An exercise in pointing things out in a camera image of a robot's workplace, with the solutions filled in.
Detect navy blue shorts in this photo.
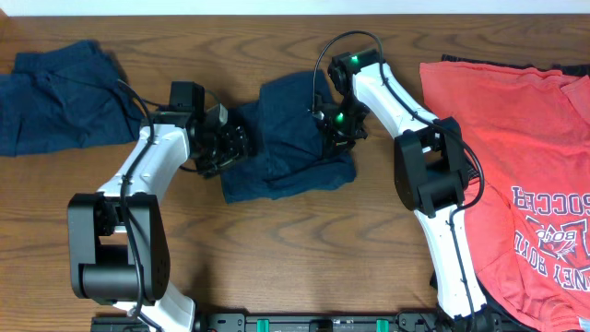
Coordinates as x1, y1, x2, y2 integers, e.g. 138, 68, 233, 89
220, 71, 357, 204

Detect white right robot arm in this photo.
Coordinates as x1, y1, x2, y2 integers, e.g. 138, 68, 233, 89
312, 49, 487, 322

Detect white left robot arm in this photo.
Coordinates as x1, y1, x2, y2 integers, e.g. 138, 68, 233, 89
67, 81, 249, 332

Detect folded navy cloth left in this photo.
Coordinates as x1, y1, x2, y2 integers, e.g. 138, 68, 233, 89
1, 40, 143, 157

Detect red printed t-shirt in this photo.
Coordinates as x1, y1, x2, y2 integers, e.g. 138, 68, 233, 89
419, 62, 589, 331

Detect black garment under pile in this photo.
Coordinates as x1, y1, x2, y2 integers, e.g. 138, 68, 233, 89
441, 54, 589, 77

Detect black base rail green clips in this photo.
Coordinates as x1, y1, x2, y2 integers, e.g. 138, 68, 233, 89
90, 313, 440, 332

